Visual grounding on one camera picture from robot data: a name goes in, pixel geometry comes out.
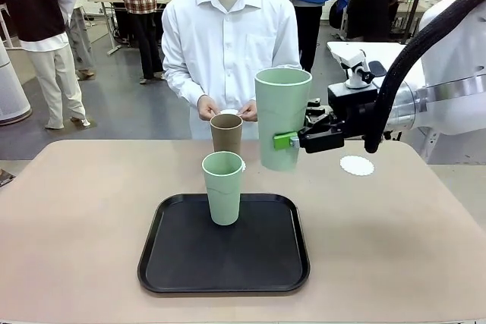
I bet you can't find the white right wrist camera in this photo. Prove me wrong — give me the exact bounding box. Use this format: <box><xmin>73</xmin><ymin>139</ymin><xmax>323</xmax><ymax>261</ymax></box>
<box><xmin>339</xmin><ymin>49</ymin><xmax>371</xmax><ymax>90</ymax></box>

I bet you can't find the bystander in grey trousers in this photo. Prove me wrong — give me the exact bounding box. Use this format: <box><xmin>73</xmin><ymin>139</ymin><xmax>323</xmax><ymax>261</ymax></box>
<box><xmin>56</xmin><ymin>0</ymin><xmax>96</xmax><ymax>80</ymax></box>

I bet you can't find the person in white shirt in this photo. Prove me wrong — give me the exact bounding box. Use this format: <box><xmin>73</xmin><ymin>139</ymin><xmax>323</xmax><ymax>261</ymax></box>
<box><xmin>161</xmin><ymin>0</ymin><xmax>301</xmax><ymax>140</ymax></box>

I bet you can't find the person left hand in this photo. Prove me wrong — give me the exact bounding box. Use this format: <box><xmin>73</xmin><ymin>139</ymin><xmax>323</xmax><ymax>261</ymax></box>
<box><xmin>238</xmin><ymin>99</ymin><xmax>260</xmax><ymax>122</ymax></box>

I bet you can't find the black plastic tray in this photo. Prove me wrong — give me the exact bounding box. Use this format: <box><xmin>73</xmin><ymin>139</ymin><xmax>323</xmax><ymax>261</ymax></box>
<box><xmin>137</xmin><ymin>193</ymin><xmax>311</xmax><ymax>294</ymax></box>

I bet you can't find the person right hand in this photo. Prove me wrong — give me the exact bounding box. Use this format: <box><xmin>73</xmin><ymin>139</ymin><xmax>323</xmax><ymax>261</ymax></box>
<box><xmin>197</xmin><ymin>95</ymin><xmax>222</xmax><ymax>120</ymax></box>

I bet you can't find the black right arm cable sleeve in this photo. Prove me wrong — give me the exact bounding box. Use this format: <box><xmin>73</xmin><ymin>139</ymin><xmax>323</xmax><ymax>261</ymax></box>
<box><xmin>363</xmin><ymin>0</ymin><xmax>486</xmax><ymax>153</ymax></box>

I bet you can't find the grey outlet post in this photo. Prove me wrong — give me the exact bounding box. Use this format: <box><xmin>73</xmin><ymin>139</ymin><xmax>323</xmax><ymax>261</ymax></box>
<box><xmin>424</xmin><ymin>132</ymin><xmax>442</xmax><ymax>162</ymax></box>

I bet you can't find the person right forearm white sleeve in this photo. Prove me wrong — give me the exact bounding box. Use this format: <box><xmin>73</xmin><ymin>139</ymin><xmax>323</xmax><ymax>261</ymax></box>
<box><xmin>162</xmin><ymin>60</ymin><xmax>210</xmax><ymax>108</ymax></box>

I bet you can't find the brown tall cup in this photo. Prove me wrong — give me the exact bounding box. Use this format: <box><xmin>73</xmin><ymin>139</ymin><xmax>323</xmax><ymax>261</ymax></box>
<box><xmin>210</xmin><ymin>113</ymin><xmax>244</xmax><ymax>154</ymax></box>

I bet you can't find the white side table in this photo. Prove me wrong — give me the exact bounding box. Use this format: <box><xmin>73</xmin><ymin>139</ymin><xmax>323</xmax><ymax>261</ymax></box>
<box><xmin>326</xmin><ymin>40</ymin><xmax>423</xmax><ymax>92</ymax></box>

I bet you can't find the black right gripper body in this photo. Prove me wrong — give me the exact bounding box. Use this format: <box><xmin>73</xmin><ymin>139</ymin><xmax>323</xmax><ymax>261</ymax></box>
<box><xmin>327</xmin><ymin>83</ymin><xmax>381</xmax><ymax>139</ymax></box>

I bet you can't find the white cylindrical air purifier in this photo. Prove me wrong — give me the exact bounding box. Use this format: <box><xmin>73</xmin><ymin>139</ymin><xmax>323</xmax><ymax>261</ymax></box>
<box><xmin>0</xmin><ymin>38</ymin><xmax>33</xmax><ymax>126</ymax></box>

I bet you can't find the green tall cup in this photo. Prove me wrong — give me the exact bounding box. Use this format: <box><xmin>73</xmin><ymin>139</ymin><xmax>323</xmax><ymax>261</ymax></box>
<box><xmin>201</xmin><ymin>151</ymin><xmax>244</xmax><ymax>225</ymax></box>
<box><xmin>254</xmin><ymin>68</ymin><xmax>314</xmax><ymax>172</ymax></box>

